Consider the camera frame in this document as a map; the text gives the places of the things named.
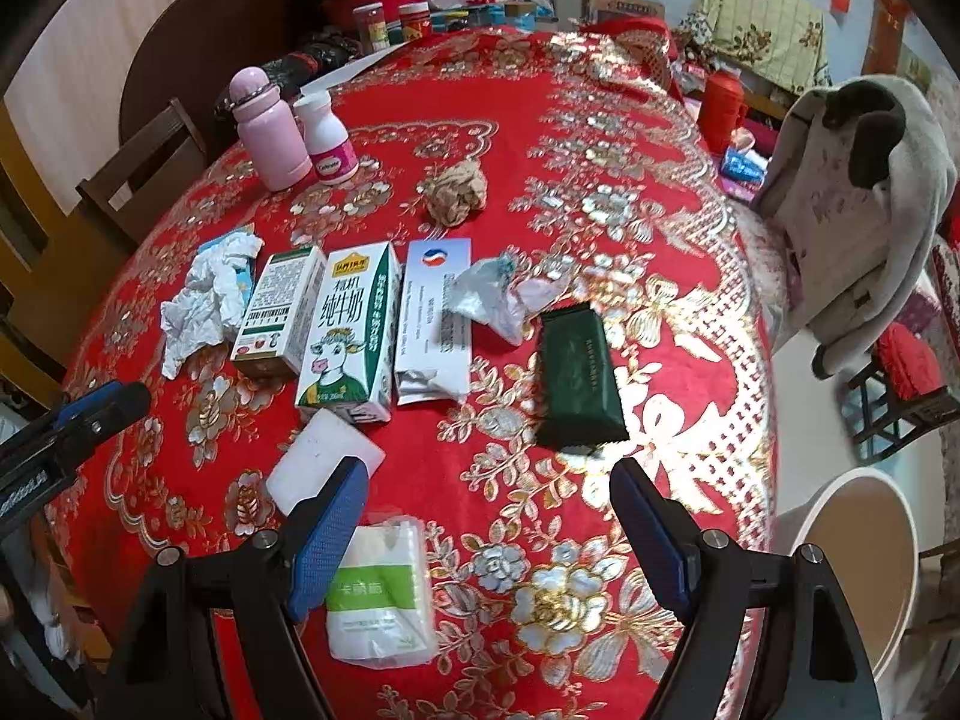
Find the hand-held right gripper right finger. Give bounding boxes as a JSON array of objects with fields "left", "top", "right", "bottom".
[{"left": 609, "top": 457, "right": 882, "bottom": 720}]

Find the cardboard box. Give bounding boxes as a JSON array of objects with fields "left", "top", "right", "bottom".
[{"left": 585, "top": 0, "right": 668, "bottom": 23}]

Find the green white milk carton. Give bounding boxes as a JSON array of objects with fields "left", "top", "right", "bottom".
[{"left": 295, "top": 240, "right": 404, "bottom": 425}]

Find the floral cushioned chair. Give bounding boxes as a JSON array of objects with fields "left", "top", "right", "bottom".
[{"left": 724, "top": 191, "right": 826, "bottom": 361}]

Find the long black wrapped bundle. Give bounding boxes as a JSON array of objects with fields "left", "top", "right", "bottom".
[{"left": 214, "top": 37, "right": 361, "bottom": 136}]

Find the red stool cushion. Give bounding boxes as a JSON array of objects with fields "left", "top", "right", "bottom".
[{"left": 877, "top": 322, "right": 946, "bottom": 402}]

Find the clear plastic wrapper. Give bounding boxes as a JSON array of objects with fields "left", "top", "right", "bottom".
[{"left": 442, "top": 251, "right": 560, "bottom": 346}]

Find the white foam block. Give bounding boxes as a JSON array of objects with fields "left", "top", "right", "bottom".
[{"left": 266, "top": 409, "right": 386, "bottom": 517}]

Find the dark wooden stool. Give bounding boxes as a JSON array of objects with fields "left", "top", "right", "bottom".
[{"left": 847, "top": 360, "right": 960, "bottom": 466}]

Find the dark green packet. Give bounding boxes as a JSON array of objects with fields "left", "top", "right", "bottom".
[{"left": 535, "top": 300, "right": 629, "bottom": 455}]

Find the small white brown carton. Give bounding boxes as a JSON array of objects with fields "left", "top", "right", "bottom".
[{"left": 231, "top": 246, "right": 329, "bottom": 380}]

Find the red thermos flask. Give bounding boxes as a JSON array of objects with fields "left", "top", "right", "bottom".
[{"left": 697, "top": 69, "right": 747, "bottom": 155}]

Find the cream plastic bin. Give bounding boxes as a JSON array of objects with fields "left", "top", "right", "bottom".
[{"left": 776, "top": 465, "right": 922, "bottom": 698}]

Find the red plastic basin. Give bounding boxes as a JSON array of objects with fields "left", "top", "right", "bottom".
[{"left": 322, "top": 0, "right": 443, "bottom": 23}]

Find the blue tissue pack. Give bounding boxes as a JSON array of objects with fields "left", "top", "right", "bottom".
[{"left": 720, "top": 150, "right": 770, "bottom": 185}]

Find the white tissue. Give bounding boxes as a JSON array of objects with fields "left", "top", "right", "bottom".
[{"left": 159, "top": 234, "right": 265, "bottom": 380}]

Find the white paper sheet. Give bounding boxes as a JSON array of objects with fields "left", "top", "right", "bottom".
[{"left": 296, "top": 41, "right": 406, "bottom": 102}]

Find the red floral tablecloth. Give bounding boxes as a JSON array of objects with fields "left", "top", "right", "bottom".
[{"left": 45, "top": 22, "right": 781, "bottom": 720}]

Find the pink thermos bottle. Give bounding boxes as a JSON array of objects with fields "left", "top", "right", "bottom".
[{"left": 229, "top": 66, "right": 314, "bottom": 192}]

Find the grey fleece coat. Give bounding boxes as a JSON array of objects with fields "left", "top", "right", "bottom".
[{"left": 757, "top": 75, "right": 960, "bottom": 380}]

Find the flat white medicine box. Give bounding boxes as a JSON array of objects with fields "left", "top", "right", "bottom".
[{"left": 395, "top": 238, "right": 473, "bottom": 407}]

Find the yellow floral blanket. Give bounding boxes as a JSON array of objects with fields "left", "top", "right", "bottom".
[{"left": 690, "top": 0, "right": 833, "bottom": 91}]

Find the green white tissue packet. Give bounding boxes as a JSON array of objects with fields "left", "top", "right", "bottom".
[{"left": 324, "top": 516, "right": 440, "bottom": 667}]

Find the crumpled brown paper ball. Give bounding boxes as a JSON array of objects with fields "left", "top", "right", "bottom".
[{"left": 418, "top": 157, "right": 488, "bottom": 227}]

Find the round brown wooden board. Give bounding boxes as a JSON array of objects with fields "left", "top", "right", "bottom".
[{"left": 120, "top": 0, "right": 305, "bottom": 158}]

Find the white pill bottle pink label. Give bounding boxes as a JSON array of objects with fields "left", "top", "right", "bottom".
[{"left": 292, "top": 90, "right": 359, "bottom": 185}]

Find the dark wooden chair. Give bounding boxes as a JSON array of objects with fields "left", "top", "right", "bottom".
[{"left": 75, "top": 97, "right": 218, "bottom": 241}]

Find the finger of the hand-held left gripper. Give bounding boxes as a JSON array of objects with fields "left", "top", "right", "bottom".
[
  {"left": 41, "top": 382, "right": 153, "bottom": 470},
  {"left": 15, "top": 381, "right": 125, "bottom": 436}
]

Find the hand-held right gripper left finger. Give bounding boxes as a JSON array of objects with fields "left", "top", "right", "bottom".
[{"left": 97, "top": 456, "right": 370, "bottom": 720}]

